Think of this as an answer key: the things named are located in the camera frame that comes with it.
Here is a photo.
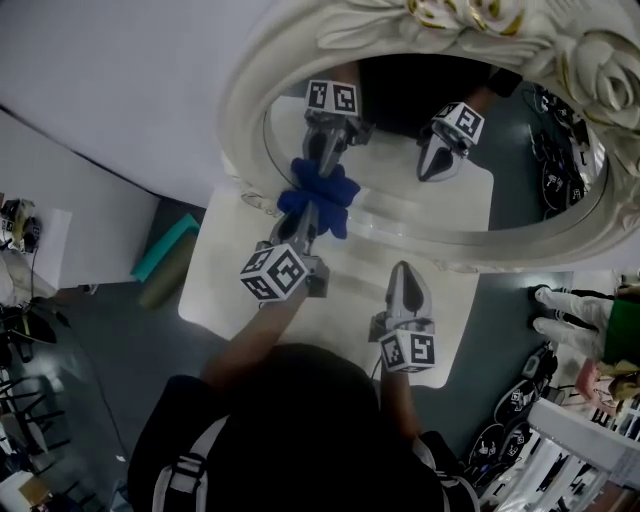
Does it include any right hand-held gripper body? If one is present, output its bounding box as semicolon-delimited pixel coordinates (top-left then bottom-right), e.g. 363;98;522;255
368;312;437;374

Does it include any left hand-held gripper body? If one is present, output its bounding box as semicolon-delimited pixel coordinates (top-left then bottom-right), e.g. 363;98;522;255
239;240;331;304

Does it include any blue cloth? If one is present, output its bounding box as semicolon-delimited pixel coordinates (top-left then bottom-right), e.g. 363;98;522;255
277;172;359;240

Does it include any ornate white oval mirror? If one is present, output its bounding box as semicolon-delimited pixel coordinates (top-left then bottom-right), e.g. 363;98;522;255
217;0;640;275

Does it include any person's right forearm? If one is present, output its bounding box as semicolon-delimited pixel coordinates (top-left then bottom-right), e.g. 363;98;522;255
378;367;424;441

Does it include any person's left forearm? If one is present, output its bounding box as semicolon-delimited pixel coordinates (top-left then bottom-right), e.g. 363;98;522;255
199;287;309;396

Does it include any white table top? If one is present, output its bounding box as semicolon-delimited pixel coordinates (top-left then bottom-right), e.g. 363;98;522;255
177;182;481;390

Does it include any olive green foam roll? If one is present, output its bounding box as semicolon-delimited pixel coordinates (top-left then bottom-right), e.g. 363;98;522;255
138;232;194;309

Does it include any teal foam roll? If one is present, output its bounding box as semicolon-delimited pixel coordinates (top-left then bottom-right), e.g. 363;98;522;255
130;213;201;281

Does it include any heap of black devices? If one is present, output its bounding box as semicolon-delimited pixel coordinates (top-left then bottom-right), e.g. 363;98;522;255
469;344;559;501

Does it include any person's black shirt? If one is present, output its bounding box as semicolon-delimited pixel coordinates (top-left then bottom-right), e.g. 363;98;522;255
127;342;484;512

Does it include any white slatted rack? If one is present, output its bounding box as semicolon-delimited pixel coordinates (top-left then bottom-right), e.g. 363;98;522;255
479;399;640;512

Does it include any pink upholstered chair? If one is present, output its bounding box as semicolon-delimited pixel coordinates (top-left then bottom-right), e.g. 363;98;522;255
574;359;640;409

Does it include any small white desk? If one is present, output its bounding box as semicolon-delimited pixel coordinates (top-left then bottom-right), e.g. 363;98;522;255
0;199;75;301

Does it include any black bag with green stripe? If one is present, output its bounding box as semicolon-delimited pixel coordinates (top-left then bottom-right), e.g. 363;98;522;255
0;297;71;346

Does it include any black handheld device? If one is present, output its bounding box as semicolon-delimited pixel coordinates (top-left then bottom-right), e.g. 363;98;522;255
0;214;42;254

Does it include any yellow-green packet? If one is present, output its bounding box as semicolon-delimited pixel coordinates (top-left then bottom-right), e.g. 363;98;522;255
13;198;37;236

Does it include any grey shoulder strap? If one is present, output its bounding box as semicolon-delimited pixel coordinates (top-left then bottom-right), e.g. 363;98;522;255
153;414;231;512
412;434;481;512

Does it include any black floor cable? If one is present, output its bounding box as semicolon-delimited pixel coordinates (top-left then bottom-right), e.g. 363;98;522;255
54;309;132;461

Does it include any black metal chair frame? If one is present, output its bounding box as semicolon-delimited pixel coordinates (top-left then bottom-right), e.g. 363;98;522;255
0;369;76;501

